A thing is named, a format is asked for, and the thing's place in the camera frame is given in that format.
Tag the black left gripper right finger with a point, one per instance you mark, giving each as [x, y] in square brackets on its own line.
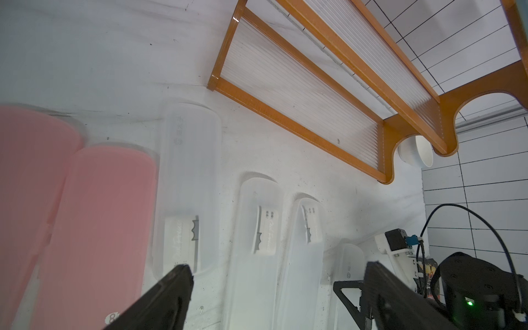
[395, 306]

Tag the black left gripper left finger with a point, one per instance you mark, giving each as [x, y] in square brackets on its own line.
[164, 306]

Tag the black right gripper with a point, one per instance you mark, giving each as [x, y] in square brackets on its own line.
[414, 271]

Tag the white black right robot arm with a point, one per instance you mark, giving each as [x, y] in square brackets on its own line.
[478, 295]

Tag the pink pencil case right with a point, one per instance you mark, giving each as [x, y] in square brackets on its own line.
[93, 267]

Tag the pink pencil case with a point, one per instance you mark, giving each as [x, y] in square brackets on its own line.
[36, 150]
[93, 267]

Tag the pink pencil case left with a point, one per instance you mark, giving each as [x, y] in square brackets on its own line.
[36, 150]

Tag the orange wooden two-tier shelf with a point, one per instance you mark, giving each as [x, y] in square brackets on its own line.
[259, 69]

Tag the white ceramic bowl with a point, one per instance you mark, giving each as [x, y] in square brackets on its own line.
[416, 151]

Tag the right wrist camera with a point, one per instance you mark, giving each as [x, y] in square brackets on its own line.
[398, 239]

